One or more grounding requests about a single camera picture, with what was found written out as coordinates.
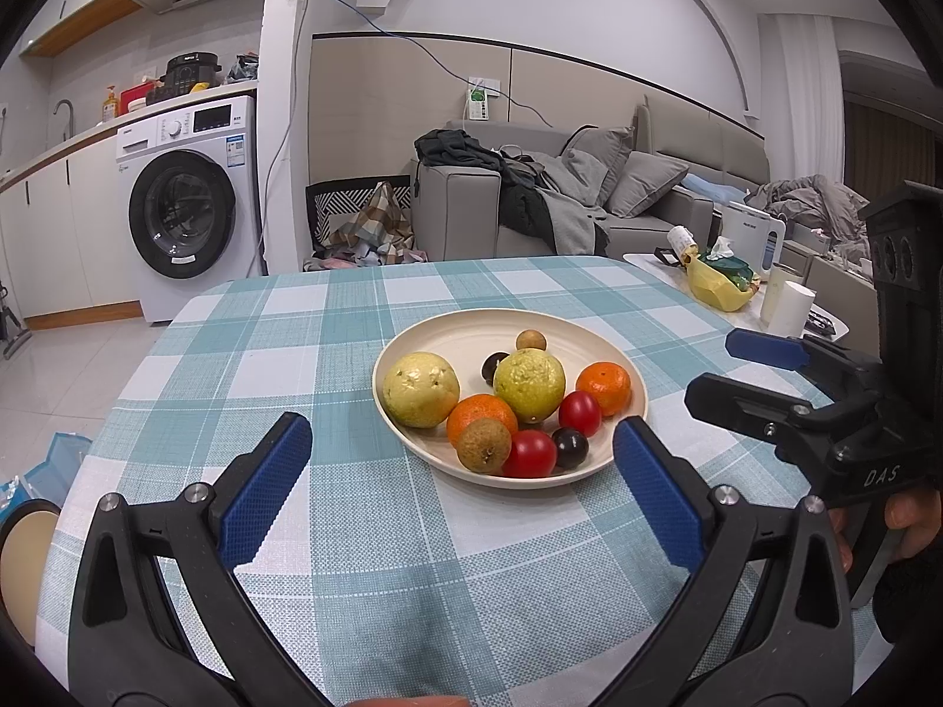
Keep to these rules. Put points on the black patterned basket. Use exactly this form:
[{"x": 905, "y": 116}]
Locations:
[{"x": 331, "y": 206}]

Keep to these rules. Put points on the blue plastic bag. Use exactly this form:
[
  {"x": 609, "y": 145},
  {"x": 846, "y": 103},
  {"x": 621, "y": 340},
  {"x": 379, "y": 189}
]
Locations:
[{"x": 66, "y": 456}]

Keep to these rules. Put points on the teal checked tablecloth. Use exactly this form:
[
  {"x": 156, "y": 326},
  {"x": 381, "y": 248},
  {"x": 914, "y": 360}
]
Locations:
[{"x": 295, "y": 353}]

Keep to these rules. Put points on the person's right hand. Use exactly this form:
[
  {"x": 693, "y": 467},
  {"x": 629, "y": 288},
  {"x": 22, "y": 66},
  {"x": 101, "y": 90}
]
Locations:
[{"x": 917, "y": 523}]

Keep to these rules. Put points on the white blue appliance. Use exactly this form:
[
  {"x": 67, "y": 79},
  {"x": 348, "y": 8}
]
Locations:
[{"x": 744, "y": 232}]

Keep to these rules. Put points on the floor mop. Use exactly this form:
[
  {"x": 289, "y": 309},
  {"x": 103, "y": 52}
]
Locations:
[{"x": 13, "y": 331}]

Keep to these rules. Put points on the light blue cloth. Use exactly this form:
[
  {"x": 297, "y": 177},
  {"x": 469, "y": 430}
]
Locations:
[{"x": 714, "y": 188}]

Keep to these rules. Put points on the wooden wall cabinet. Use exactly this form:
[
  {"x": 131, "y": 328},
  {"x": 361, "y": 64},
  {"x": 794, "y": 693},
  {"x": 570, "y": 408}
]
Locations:
[{"x": 81, "y": 26}]

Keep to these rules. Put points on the grey sofa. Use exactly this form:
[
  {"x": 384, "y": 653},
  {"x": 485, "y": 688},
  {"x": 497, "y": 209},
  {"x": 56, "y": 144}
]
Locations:
[{"x": 453, "y": 206}]

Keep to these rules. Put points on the plaid cloth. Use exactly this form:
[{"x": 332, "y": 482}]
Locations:
[{"x": 379, "y": 225}]

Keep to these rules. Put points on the steel kitchen faucet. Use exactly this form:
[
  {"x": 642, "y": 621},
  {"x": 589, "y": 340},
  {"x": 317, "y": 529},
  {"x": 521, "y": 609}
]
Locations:
[{"x": 70, "y": 118}]

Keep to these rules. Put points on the red box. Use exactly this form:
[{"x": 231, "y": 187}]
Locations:
[{"x": 134, "y": 97}]

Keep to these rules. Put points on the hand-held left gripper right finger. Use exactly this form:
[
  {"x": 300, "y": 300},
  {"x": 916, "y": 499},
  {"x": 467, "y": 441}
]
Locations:
[{"x": 656, "y": 495}]

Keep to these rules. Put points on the yellow bag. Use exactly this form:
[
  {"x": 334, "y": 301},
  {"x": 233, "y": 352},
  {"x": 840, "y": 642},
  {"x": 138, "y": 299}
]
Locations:
[{"x": 711, "y": 287}]

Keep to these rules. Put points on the black pressure cooker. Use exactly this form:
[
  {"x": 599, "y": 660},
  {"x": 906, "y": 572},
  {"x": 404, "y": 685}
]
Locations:
[{"x": 188, "y": 76}]

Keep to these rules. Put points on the red tomato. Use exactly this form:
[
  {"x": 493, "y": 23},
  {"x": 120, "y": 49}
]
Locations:
[
  {"x": 580, "y": 414},
  {"x": 530, "y": 454}
]

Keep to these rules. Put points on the white sheer curtain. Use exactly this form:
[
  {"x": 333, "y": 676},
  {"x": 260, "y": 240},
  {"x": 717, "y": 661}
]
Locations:
[{"x": 803, "y": 103}]

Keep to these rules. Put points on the black remote control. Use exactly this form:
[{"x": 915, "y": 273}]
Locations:
[{"x": 821, "y": 322}]

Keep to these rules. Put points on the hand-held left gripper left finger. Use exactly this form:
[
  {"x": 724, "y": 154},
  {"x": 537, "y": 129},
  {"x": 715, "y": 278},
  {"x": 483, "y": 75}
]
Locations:
[{"x": 265, "y": 490}]

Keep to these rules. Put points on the person's left hand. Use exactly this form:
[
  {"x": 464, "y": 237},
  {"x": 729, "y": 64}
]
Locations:
[{"x": 420, "y": 703}]

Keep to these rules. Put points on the green-yellow citrus fruit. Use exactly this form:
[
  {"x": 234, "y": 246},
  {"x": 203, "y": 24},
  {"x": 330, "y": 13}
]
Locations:
[{"x": 529, "y": 387}]

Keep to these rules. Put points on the grey cushion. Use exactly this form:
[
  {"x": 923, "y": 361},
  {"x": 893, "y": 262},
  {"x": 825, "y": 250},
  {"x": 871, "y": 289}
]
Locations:
[
  {"x": 600, "y": 162},
  {"x": 645, "y": 184}
]

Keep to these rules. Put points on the grey bag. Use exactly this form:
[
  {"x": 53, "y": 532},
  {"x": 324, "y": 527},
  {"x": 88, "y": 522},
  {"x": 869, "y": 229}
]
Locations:
[{"x": 243, "y": 68}]

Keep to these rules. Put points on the white kitchen base cabinet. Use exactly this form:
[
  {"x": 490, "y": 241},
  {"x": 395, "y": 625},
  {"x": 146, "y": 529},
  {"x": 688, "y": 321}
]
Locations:
[{"x": 59, "y": 228}]

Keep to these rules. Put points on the green tissue pack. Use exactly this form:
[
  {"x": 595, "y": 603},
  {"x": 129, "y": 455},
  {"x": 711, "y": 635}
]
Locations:
[{"x": 729, "y": 265}]

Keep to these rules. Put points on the white bottle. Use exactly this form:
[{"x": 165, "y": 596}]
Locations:
[{"x": 681, "y": 239}]

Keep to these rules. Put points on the person's right forearm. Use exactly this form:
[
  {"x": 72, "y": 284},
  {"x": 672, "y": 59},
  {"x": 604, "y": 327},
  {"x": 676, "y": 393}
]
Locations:
[{"x": 910, "y": 596}]

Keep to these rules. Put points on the white washing machine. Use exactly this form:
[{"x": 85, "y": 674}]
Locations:
[{"x": 184, "y": 213}]

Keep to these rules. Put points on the yellow soap bottle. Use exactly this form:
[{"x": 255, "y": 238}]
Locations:
[{"x": 109, "y": 104}]

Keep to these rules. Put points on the pale yellow guava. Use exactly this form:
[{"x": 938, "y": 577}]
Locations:
[{"x": 420, "y": 390}]

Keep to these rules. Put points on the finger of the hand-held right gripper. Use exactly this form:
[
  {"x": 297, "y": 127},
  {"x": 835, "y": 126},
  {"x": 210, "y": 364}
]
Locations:
[
  {"x": 737, "y": 401},
  {"x": 766, "y": 350}
]

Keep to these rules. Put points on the cream round plate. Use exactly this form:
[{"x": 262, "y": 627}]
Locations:
[{"x": 457, "y": 339}]

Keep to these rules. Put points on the dark clothes pile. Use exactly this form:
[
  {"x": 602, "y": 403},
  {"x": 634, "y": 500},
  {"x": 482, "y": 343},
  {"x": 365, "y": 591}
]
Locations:
[{"x": 523, "y": 199}]

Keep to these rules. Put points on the dark curtain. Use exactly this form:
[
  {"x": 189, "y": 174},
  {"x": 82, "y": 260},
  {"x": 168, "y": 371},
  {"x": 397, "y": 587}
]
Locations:
[{"x": 884, "y": 147}]

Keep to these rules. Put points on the dark purple plum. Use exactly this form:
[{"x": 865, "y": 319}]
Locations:
[
  {"x": 571, "y": 448},
  {"x": 492, "y": 370}
]

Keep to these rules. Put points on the grey jacket pile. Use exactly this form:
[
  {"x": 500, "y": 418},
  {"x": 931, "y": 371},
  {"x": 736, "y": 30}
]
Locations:
[{"x": 810, "y": 206}]

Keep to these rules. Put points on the green white wall charger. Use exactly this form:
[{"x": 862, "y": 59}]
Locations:
[{"x": 479, "y": 103}]

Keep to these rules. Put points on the orange mandarin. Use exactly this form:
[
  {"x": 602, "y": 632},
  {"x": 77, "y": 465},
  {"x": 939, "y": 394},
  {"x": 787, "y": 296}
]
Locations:
[
  {"x": 479, "y": 412},
  {"x": 604, "y": 387}
]

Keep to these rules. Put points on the white side table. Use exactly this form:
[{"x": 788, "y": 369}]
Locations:
[{"x": 737, "y": 318}]

